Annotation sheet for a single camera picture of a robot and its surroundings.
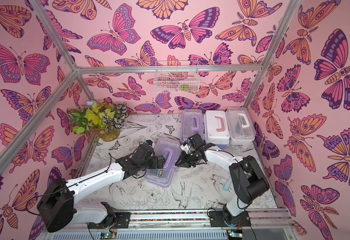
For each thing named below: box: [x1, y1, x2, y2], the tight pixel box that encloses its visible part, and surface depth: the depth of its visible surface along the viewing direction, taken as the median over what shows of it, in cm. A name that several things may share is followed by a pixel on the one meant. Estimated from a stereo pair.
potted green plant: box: [68, 99, 130, 142], surface depth 89 cm
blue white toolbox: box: [204, 110, 230, 150], surface depth 98 cm
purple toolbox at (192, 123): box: [180, 109, 205, 143], surface depth 105 cm
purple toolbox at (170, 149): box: [144, 137, 181, 188], surface depth 84 cm
